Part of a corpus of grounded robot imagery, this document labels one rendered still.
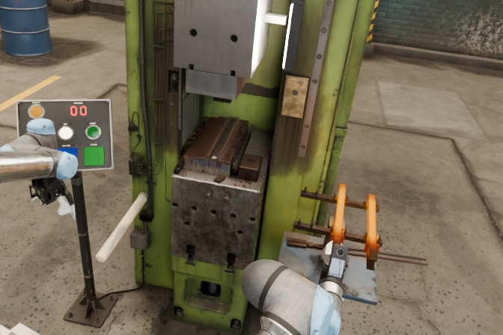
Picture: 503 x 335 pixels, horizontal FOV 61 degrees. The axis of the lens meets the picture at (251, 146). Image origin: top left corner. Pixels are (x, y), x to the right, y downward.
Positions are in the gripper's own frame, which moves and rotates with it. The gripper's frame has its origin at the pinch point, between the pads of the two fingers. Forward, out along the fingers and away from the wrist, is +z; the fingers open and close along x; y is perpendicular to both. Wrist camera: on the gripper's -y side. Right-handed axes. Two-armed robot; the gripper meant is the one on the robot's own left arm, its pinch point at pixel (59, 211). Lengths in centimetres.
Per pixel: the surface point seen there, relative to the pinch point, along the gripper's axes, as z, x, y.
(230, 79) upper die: -42, 35, -53
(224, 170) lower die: -1, 36, -54
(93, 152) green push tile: -8.7, -7.7, -25.4
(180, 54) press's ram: -48, 16, -48
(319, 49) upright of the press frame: -54, 61, -75
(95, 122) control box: -18.8, -11.2, -31.2
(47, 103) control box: -25.4, -26.7, -23.1
